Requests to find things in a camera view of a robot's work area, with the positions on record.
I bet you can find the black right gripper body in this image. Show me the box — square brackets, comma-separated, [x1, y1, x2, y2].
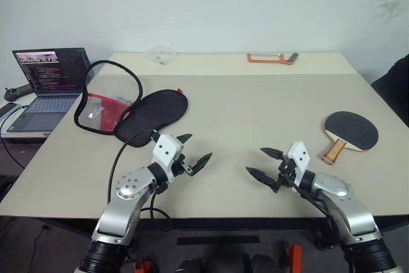
[272, 154, 297, 195]

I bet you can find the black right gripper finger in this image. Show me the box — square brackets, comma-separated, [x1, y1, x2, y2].
[259, 146, 284, 160]
[245, 166, 279, 190]

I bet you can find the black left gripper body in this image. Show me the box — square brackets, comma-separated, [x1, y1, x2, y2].
[171, 144, 192, 177]

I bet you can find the black mesh racket bag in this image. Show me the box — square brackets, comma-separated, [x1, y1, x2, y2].
[73, 59, 189, 148]

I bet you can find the black rubber table tennis paddle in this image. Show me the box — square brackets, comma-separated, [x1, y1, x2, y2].
[321, 111, 380, 166]

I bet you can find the black tape strip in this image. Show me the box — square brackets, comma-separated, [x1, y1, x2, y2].
[176, 235, 261, 246]

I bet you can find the red orange clamp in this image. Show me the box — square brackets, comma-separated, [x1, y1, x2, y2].
[285, 244, 304, 273]
[134, 259, 151, 273]

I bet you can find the clear crumpled plastic bag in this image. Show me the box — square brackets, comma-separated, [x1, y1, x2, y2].
[145, 43, 177, 66]

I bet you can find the dark chair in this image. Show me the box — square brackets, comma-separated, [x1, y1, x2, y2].
[370, 53, 409, 127]

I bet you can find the grey open laptop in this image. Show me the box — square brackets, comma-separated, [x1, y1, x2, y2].
[6, 47, 92, 134]

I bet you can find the black handheld remote controller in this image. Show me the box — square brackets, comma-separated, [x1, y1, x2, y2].
[3, 83, 33, 102]

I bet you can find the black smartphone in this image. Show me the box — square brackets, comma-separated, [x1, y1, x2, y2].
[0, 102, 20, 119]

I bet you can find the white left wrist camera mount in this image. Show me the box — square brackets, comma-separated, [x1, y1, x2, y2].
[151, 134, 186, 182]

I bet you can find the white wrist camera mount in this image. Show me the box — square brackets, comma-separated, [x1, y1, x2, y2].
[286, 141, 312, 187]
[151, 134, 186, 182]

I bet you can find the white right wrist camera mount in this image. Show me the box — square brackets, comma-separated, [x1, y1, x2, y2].
[286, 141, 312, 187]

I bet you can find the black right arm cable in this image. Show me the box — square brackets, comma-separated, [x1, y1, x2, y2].
[292, 182, 341, 248]

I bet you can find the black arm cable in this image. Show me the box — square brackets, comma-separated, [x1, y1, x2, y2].
[107, 130, 174, 232]
[292, 182, 341, 248]

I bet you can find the black table frame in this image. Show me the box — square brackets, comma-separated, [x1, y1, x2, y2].
[0, 216, 409, 250]

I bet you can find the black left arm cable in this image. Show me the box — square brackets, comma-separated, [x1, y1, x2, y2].
[107, 130, 174, 232]

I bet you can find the orange hacksaw with black handle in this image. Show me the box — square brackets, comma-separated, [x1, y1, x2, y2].
[246, 52, 300, 64]

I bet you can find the thin black floor cable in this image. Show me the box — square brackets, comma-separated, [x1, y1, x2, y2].
[31, 221, 51, 273]

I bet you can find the black laptop power cable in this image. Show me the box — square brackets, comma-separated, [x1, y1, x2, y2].
[0, 105, 31, 171]

